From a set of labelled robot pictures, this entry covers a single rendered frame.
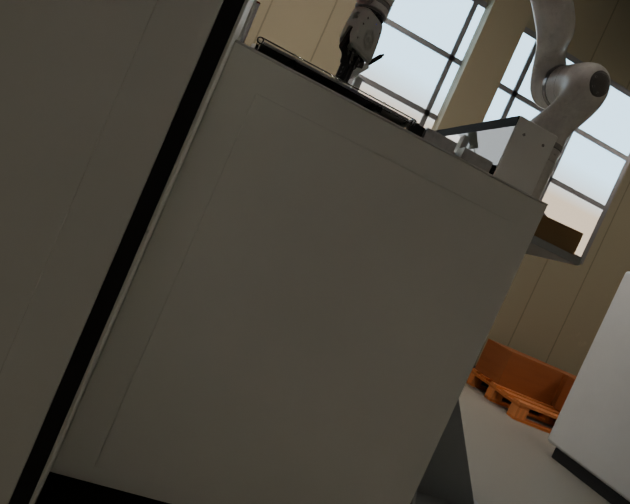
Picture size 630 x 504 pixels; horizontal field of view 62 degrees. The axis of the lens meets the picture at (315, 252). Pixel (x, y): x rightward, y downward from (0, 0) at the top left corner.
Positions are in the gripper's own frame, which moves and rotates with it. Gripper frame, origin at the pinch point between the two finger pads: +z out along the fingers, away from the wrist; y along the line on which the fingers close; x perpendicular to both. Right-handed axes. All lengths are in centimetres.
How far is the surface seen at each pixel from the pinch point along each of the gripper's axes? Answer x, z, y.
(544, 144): -51, 5, 1
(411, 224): -42, 30, -19
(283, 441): -38, 74, -23
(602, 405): -74, 60, 205
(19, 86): -19, 37, -76
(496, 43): 81, -138, 255
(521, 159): -49, 9, -2
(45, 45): -19, 31, -75
